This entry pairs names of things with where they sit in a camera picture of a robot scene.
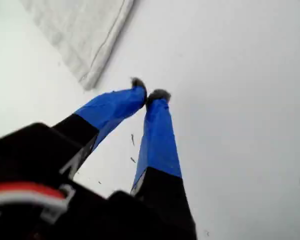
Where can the grey t-shirt brown sleeves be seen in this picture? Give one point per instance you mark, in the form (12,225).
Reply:
(77,37)

